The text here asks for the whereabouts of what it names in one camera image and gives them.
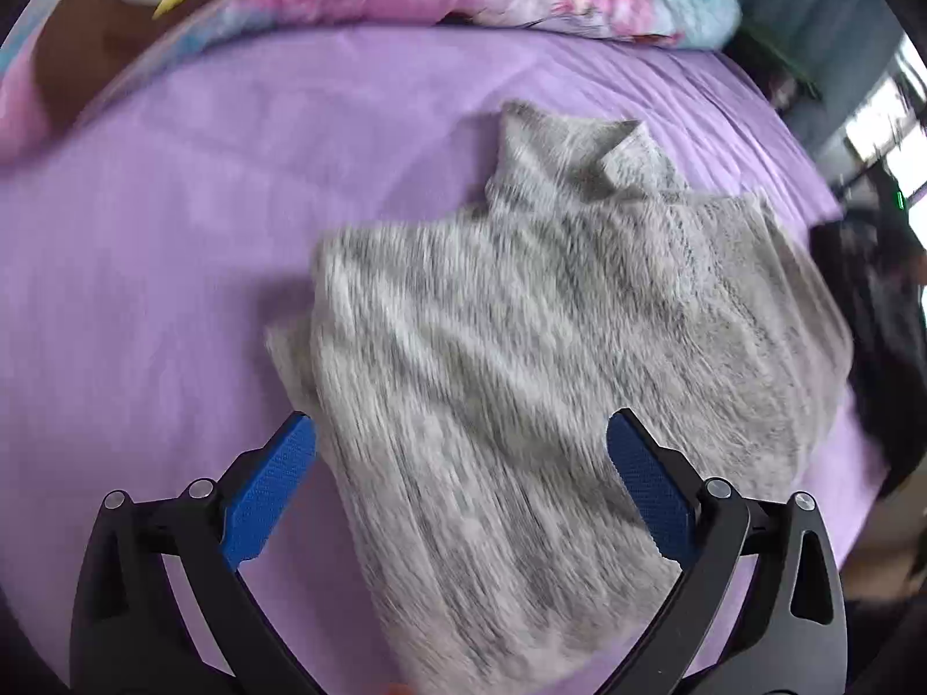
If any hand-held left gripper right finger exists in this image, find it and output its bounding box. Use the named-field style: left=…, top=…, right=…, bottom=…
left=604, top=407, right=848, bottom=695

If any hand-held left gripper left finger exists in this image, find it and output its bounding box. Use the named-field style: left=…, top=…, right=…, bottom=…
left=68, top=409, right=320, bottom=695

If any grey knit sweater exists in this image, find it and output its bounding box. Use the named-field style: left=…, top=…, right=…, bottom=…
left=264, top=100, right=856, bottom=695

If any window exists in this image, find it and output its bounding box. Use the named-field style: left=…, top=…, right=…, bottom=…
left=844, top=36, right=927, bottom=196

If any purple bed sheet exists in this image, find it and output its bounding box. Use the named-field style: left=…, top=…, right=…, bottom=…
left=0, top=21, right=892, bottom=695

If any grey-blue curtain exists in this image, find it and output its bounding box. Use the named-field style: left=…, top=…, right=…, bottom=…
left=728, top=0, right=906, bottom=153

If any brown printed pillow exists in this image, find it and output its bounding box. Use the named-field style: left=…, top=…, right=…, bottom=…
left=32, top=0, right=305, bottom=133

